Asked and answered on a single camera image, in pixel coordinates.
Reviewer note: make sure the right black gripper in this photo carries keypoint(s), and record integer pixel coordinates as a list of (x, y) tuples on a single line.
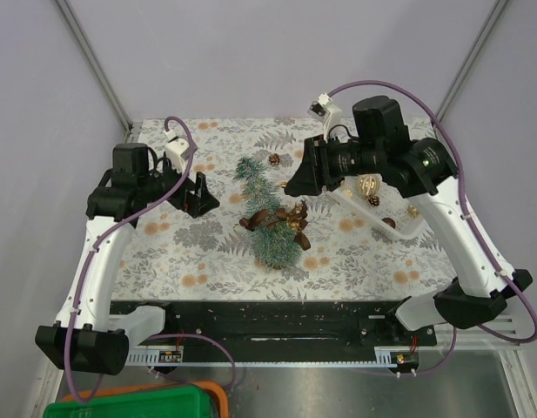
[(315, 171)]

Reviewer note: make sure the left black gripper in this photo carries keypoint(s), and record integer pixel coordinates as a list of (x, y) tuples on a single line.
[(195, 203)]

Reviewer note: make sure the brown ribbon gold berry garland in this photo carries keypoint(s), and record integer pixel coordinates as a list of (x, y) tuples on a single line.
[(294, 219)]

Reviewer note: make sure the white plastic basket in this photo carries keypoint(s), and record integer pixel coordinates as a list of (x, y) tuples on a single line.
[(410, 223)]

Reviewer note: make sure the small frosted christmas tree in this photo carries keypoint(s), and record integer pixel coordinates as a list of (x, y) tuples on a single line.
[(277, 230)]

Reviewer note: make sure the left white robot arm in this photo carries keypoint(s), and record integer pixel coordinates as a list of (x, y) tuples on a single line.
[(84, 337)]

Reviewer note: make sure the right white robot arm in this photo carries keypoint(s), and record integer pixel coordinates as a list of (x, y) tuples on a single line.
[(423, 172)]

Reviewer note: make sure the large gold striped bauble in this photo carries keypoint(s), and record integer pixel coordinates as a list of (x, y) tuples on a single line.
[(368, 185)]

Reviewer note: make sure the floral patterned mat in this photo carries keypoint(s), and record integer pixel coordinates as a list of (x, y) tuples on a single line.
[(175, 257)]

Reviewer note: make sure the green plastic bin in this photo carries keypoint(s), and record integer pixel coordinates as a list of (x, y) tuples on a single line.
[(170, 402)]

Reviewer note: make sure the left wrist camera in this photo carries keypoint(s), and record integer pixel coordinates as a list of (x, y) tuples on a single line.
[(178, 151)]

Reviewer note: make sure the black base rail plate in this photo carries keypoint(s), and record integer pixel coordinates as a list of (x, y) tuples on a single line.
[(287, 333)]

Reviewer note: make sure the white slotted cable duct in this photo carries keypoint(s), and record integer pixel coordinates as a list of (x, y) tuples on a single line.
[(154, 357)]

